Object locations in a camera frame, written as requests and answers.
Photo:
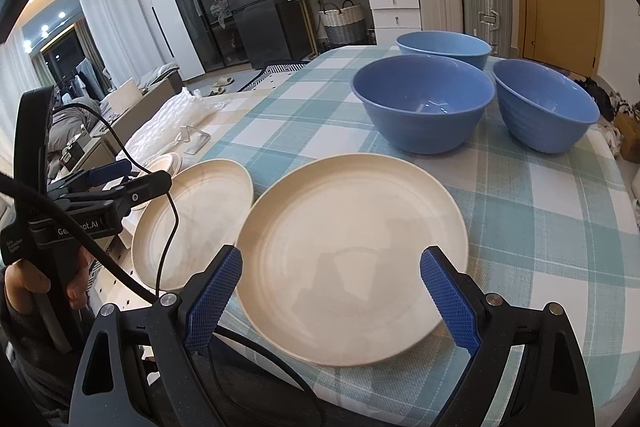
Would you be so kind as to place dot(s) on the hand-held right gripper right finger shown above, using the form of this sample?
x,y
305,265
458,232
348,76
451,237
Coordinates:
x,y
447,307

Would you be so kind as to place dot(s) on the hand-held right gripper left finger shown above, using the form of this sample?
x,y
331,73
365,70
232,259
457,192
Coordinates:
x,y
215,302

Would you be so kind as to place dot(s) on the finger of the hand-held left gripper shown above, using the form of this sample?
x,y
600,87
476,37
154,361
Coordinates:
x,y
107,172
142,188

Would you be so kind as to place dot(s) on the medium cream plate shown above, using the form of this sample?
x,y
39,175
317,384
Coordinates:
x,y
200,217

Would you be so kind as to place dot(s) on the large cream plate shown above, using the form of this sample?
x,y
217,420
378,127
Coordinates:
x,y
350,257

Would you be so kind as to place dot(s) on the ribbed blue bowl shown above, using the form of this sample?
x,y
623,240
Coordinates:
x,y
545,117

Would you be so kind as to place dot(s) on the light blue bowl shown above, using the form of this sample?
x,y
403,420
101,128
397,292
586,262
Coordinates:
x,y
440,47

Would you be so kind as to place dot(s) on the person's left forearm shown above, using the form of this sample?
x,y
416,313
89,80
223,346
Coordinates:
x,y
25,347

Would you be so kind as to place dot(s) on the person's left hand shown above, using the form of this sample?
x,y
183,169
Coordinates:
x,y
22,284

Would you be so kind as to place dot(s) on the small cream plate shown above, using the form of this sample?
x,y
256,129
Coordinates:
x,y
165,164

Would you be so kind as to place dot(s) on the grey blanket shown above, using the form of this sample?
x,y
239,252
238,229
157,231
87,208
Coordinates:
x,y
75,127

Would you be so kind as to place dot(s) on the bubble wrap sheet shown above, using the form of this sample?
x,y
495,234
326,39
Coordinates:
x,y
160,117

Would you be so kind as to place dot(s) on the beige sofa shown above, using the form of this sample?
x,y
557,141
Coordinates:
x,y
150,82

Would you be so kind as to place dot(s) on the teal checked tablecloth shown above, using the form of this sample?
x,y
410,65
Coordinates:
x,y
525,232

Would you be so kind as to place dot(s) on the beige slipper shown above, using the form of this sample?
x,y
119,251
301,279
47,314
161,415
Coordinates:
x,y
222,82
216,91

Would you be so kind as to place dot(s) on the white curtain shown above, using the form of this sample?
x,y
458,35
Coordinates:
x,y
115,22

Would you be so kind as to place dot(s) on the brown cardboard box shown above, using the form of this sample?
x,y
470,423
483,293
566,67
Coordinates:
x,y
629,137

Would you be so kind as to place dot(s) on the woven laundry basket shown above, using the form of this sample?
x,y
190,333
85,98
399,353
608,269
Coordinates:
x,y
345,24

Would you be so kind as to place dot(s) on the silver suitcase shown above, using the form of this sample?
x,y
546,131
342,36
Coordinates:
x,y
485,7

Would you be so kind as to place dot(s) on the white dressing table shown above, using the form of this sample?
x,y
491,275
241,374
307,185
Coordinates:
x,y
390,2

